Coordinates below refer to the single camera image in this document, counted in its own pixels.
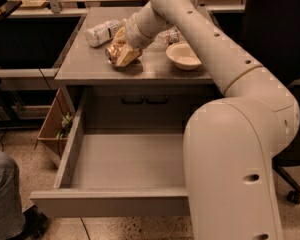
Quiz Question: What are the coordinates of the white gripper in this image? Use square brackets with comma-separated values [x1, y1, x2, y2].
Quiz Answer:
[112, 2, 172, 67]

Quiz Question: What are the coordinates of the crushed orange soda can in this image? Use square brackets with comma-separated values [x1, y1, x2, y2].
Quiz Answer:
[105, 43, 123, 65]

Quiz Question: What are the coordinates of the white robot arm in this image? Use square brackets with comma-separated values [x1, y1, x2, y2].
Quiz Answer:
[112, 0, 300, 240]

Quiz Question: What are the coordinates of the grey open top drawer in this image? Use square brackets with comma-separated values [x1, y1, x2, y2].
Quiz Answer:
[30, 88, 189, 217]

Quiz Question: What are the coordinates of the white labelled plastic bottle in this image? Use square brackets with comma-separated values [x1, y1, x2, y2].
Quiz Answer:
[85, 19, 124, 47]

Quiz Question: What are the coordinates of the clear crushed plastic bottle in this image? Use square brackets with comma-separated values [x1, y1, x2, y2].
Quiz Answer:
[150, 28, 180, 49]

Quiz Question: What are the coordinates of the grey metal cabinet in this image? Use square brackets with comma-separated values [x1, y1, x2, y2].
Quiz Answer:
[52, 6, 224, 118]

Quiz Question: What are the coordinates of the white paper bowl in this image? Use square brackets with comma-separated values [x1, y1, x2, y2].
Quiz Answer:
[166, 42, 201, 70]

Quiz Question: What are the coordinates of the cardboard box with plant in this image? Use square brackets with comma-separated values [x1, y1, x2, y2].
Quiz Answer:
[37, 89, 69, 167]

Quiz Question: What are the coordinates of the black office chair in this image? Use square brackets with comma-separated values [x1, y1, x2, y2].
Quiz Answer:
[241, 0, 300, 204]

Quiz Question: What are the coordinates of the black shoe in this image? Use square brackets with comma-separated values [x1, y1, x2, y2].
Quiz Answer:
[9, 205, 48, 240]

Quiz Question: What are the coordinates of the person leg in jeans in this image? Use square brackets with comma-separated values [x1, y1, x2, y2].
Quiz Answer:
[0, 151, 26, 240]

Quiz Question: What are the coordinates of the black drawer handle left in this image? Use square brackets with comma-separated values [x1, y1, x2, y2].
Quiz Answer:
[121, 95, 144, 105]

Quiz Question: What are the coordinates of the black drawer handle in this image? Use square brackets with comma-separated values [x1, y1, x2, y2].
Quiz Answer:
[121, 95, 144, 105]
[145, 95, 169, 105]

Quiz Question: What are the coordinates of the black drawer handle right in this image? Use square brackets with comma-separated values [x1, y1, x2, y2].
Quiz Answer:
[145, 95, 169, 105]

